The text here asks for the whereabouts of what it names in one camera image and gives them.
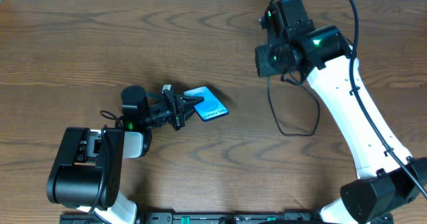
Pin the blue smartphone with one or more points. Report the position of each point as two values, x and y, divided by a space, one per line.
211 107

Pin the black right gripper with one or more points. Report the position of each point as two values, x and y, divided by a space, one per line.
263 60

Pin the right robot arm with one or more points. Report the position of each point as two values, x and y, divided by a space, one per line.
388 176

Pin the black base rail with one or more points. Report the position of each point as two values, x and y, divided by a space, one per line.
228 218

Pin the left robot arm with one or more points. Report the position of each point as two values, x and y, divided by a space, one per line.
86 172

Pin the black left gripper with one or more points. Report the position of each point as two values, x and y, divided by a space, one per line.
175 110

